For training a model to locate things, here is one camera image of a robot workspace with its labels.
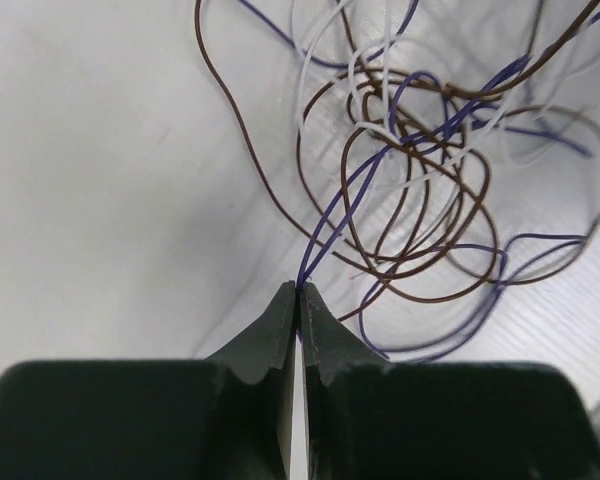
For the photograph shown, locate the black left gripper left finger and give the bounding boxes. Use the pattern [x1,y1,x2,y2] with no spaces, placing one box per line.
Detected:
[0,282,296,479]

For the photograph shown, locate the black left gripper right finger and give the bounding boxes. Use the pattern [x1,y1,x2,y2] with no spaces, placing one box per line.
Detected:
[298,284,600,479]

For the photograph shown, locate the thin wire bundle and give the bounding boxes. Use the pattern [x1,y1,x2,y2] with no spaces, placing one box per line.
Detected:
[195,0,600,364]

